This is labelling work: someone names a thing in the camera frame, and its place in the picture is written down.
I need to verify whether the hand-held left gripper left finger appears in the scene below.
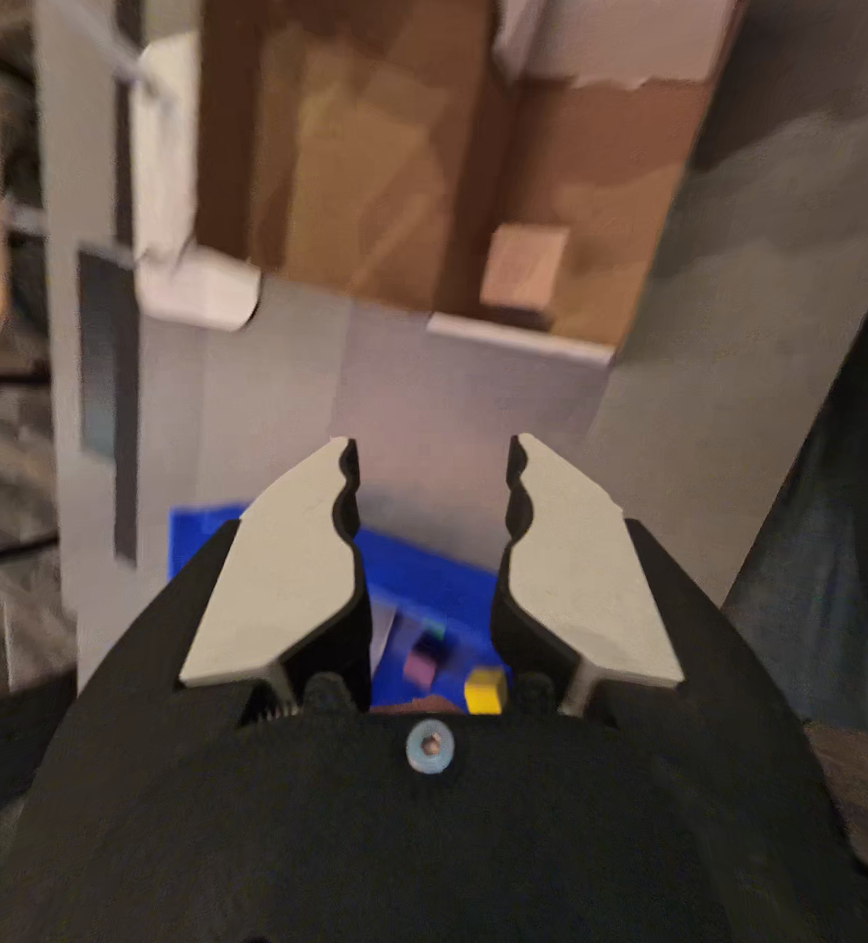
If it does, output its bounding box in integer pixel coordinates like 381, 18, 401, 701
178, 437, 373, 712

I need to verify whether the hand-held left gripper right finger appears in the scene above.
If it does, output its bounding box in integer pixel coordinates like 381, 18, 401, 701
491, 433, 687, 716

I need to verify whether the yellow wooden cube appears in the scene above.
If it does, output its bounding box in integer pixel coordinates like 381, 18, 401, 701
464, 668, 510, 716

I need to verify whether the person's dark clothing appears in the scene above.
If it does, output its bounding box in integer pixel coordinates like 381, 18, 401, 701
721, 243, 868, 738

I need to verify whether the white cardboard box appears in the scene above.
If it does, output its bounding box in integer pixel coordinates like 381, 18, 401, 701
196, 0, 746, 368

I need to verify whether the blue plastic bin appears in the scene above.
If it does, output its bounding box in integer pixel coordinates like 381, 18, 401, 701
168, 503, 513, 716

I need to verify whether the large natural wooden cube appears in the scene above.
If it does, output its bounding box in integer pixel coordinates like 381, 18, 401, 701
479, 224, 569, 312

